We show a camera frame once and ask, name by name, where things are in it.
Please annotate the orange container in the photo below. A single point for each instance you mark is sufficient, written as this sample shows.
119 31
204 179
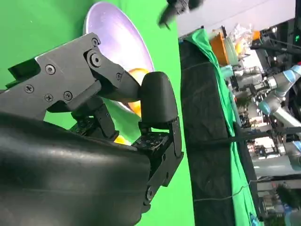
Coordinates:
217 47

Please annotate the green draped cloth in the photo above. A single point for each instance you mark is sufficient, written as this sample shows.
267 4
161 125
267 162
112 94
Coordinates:
237 164

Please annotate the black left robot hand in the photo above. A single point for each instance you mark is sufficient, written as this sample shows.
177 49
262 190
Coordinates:
181 7

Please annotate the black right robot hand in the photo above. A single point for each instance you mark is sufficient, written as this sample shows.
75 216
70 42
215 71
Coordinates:
70 176

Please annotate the orange and white bread roll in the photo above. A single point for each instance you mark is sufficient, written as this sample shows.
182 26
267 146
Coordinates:
138 71

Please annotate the lilac plate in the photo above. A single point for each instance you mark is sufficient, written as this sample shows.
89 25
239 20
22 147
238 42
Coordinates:
117 30

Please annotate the black backdrop cloth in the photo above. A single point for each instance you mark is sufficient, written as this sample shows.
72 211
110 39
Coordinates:
204 117

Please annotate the green table cloth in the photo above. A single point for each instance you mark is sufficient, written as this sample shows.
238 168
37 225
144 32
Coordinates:
35 23

